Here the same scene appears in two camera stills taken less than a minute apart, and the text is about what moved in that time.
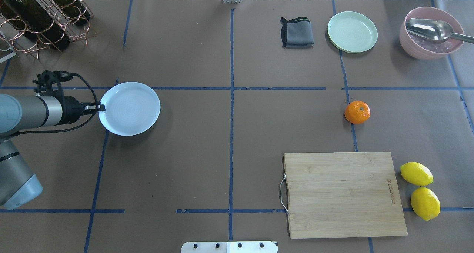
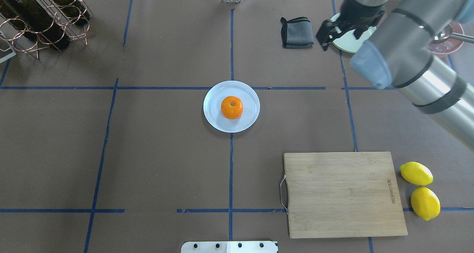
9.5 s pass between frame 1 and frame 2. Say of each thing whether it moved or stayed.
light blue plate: moved
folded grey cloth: stayed
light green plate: stayed
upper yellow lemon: stayed
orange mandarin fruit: moved
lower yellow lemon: stayed
